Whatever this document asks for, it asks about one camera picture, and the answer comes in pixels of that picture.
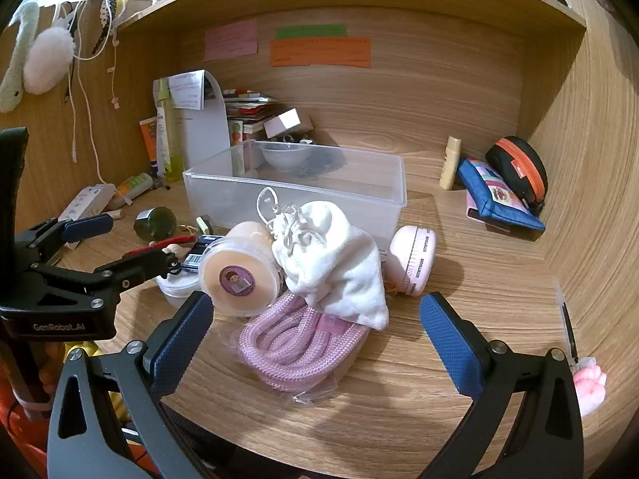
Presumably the green paper note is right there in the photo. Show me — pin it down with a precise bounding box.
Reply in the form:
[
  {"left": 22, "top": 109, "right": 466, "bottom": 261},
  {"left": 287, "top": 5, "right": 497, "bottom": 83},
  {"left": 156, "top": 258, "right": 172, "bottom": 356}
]
[{"left": 274, "top": 25, "right": 347, "bottom": 40}]

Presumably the blue zip pouch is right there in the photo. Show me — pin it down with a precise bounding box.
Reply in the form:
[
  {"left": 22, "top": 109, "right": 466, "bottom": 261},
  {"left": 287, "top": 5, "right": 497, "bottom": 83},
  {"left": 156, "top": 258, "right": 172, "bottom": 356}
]
[{"left": 458, "top": 158, "right": 546, "bottom": 232}]

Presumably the small clear bowl with items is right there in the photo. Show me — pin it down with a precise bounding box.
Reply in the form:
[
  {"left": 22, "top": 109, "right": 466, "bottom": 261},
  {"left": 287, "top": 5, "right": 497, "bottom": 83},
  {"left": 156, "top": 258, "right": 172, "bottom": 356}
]
[{"left": 260, "top": 142, "right": 309, "bottom": 170}]

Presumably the pink oval hairbrush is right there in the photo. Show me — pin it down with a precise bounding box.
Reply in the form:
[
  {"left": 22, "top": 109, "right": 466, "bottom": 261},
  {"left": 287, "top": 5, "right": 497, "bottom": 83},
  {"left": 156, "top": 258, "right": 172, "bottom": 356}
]
[{"left": 388, "top": 226, "right": 439, "bottom": 297}]

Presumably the cream tube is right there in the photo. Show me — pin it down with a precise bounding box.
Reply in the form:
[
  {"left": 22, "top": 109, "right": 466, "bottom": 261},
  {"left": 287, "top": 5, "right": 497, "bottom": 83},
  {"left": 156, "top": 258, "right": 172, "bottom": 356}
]
[{"left": 439, "top": 136, "right": 462, "bottom": 190}]

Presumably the white medicine box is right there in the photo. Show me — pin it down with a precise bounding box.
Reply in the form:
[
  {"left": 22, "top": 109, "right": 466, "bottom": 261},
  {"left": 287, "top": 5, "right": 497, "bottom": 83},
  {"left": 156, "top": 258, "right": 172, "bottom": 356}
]
[{"left": 57, "top": 184, "right": 117, "bottom": 250}]

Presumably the person's orange clothing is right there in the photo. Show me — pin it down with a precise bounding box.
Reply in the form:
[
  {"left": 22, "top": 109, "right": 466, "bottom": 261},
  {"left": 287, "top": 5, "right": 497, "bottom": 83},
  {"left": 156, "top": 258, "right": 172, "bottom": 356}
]
[{"left": 0, "top": 344, "right": 65, "bottom": 479}]

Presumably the pink paw toy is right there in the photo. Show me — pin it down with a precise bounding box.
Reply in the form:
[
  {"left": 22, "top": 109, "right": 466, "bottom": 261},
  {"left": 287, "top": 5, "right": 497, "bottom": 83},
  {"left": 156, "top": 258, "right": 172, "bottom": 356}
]
[{"left": 572, "top": 356, "right": 607, "bottom": 417}]

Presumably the pink rope in plastic bag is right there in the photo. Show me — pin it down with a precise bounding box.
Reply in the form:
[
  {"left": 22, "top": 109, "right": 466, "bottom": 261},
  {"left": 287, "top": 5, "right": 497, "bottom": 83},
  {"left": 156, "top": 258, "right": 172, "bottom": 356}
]
[{"left": 220, "top": 292, "right": 373, "bottom": 402}]

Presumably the yellow green bottle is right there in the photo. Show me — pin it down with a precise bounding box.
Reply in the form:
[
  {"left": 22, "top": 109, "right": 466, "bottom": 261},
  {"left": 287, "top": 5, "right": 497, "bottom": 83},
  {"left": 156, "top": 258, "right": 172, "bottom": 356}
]
[{"left": 156, "top": 77, "right": 185, "bottom": 183}]

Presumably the small white box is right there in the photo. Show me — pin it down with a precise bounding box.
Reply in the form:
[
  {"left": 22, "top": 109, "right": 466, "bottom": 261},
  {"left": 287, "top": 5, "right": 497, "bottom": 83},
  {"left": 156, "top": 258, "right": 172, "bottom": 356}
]
[{"left": 263, "top": 109, "right": 303, "bottom": 139}]

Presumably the beige charm keychain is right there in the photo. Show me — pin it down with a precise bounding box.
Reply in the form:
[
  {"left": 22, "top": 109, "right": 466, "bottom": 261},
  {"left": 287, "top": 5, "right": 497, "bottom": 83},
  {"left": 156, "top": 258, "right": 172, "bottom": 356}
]
[{"left": 162, "top": 242, "right": 193, "bottom": 273}]

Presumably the wooden desk hutch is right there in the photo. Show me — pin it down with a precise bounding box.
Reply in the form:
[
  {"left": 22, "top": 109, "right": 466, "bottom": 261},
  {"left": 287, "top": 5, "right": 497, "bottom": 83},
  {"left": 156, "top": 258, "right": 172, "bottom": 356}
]
[{"left": 0, "top": 0, "right": 639, "bottom": 410}]

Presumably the dark green bottle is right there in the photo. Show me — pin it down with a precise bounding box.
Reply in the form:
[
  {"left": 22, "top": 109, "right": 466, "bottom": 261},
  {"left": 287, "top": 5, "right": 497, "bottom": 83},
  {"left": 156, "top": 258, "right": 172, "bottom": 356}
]
[{"left": 135, "top": 207, "right": 178, "bottom": 241}]

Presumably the pink paper note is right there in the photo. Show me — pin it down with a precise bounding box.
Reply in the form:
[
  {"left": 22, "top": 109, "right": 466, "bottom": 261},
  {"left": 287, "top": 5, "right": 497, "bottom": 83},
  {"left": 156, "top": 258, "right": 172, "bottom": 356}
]
[{"left": 204, "top": 19, "right": 259, "bottom": 61}]

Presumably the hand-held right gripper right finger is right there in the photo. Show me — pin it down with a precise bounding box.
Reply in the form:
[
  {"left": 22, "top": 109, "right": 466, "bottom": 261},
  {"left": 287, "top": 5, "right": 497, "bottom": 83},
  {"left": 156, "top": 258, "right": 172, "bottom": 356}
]
[{"left": 419, "top": 291, "right": 585, "bottom": 479}]

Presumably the white tube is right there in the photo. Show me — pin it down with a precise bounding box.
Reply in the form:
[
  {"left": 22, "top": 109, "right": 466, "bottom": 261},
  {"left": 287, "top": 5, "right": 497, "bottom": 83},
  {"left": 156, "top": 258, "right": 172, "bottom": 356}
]
[{"left": 157, "top": 105, "right": 173, "bottom": 175}]

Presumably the fruit printed box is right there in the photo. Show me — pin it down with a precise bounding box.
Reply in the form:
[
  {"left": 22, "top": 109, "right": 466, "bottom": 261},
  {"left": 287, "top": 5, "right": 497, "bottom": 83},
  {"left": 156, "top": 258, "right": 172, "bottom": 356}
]
[{"left": 230, "top": 120, "right": 248, "bottom": 175}]

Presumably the white plush ball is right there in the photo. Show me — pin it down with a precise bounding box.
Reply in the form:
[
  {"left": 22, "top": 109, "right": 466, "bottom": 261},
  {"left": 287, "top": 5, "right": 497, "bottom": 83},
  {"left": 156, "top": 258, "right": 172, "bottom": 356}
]
[{"left": 24, "top": 25, "right": 75, "bottom": 95}]

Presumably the clear plastic storage box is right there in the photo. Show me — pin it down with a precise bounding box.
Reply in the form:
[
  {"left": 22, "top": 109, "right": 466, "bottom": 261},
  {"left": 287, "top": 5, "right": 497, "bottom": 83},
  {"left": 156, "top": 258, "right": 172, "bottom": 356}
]
[{"left": 182, "top": 140, "right": 407, "bottom": 255}]

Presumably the stack of small packets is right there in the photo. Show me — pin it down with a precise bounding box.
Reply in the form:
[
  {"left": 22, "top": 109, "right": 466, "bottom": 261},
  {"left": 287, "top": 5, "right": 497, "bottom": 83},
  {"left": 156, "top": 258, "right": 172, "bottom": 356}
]
[{"left": 222, "top": 89, "right": 283, "bottom": 135}]

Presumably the black orange zip case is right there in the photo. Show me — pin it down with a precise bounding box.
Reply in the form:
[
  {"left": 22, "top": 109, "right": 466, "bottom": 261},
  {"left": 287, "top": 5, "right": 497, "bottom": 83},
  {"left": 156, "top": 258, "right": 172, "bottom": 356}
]
[{"left": 485, "top": 136, "right": 549, "bottom": 215}]

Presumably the white earphone cable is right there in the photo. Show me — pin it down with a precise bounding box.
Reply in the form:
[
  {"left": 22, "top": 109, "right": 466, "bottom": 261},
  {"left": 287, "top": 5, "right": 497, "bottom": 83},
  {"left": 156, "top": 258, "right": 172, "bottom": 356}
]
[{"left": 52, "top": 0, "right": 123, "bottom": 185}]

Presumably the white cloth drawstring pouch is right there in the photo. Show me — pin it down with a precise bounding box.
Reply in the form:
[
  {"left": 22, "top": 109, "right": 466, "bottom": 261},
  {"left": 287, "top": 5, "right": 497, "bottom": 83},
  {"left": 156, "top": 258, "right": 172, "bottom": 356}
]
[{"left": 257, "top": 187, "right": 390, "bottom": 331}]

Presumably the white round jar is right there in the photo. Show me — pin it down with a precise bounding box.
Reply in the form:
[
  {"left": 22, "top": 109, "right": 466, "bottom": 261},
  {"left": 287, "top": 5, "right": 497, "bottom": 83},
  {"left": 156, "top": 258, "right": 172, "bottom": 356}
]
[{"left": 156, "top": 272, "right": 200, "bottom": 310}]

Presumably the green orange tube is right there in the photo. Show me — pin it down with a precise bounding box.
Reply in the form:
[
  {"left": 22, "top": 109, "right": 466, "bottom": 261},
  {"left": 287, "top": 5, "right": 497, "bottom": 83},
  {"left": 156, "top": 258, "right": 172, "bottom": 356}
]
[{"left": 107, "top": 172, "right": 155, "bottom": 210}]

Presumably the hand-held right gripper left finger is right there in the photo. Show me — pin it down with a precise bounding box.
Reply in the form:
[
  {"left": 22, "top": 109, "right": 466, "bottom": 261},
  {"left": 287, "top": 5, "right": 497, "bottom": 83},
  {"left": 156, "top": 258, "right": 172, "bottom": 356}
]
[{"left": 47, "top": 289, "right": 215, "bottom": 479}]

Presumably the printed receipt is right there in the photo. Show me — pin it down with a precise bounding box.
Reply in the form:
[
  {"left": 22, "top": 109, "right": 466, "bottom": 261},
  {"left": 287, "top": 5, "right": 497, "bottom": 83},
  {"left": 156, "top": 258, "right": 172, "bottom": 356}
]
[{"left": 167, "top": 71, "right": 205, "bottom": 111}]

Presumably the red strap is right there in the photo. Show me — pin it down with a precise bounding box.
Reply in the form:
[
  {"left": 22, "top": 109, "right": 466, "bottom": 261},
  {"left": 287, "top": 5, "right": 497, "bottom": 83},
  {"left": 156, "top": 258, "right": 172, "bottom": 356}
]
[{"left": 122, "top": 239, "right": 195, "bottom": 257}]

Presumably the white paper sheet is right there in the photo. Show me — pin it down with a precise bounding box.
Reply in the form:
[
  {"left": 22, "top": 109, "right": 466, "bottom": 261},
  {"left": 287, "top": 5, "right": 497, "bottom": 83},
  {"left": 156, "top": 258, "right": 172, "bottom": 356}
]
[{"left": 182, "top": 70, "right": 233, "bottom": 170}]

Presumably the wooden desktop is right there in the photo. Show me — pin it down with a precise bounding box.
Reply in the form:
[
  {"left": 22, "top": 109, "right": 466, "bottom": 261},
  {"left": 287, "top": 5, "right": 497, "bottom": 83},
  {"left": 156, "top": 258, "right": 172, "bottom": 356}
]
[{"left": 50, "top": 140, "right": 585, "bottom": 479}]

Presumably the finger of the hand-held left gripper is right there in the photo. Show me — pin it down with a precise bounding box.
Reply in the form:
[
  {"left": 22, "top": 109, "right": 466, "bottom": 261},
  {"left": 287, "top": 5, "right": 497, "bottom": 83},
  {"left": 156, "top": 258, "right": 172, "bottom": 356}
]
[
  {"left": 95, "top": 247, "right": 169, "bottom": 290},
  {"left": 15, "top": 214, "right": 115, "bottom": 267}
]

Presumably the orange paper note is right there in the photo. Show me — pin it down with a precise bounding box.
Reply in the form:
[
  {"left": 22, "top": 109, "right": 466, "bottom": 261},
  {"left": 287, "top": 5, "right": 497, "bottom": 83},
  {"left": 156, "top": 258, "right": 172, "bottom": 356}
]
[{"left": 270, "top": 37, "right": 373, "bottom": 69}]

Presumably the pale green plush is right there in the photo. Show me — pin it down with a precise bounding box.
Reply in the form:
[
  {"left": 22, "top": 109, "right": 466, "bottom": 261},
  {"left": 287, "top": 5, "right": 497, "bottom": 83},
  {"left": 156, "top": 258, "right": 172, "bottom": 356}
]
[{"left": 0, "top": 0, "right": 41, "bottom": 113}]

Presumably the black barcode box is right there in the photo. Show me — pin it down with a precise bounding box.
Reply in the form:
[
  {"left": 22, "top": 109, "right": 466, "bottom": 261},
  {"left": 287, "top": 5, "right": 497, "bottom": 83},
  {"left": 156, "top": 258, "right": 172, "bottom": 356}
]
[{"left": 182, "top": 232, "right": 223, "bottom": 273}]

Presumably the black lace headband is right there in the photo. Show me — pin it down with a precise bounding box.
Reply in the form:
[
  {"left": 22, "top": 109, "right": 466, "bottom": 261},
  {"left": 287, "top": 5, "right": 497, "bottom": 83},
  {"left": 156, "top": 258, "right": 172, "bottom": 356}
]
[{"left": 90, "top": 0, "right": 125, "bottom": 58}]

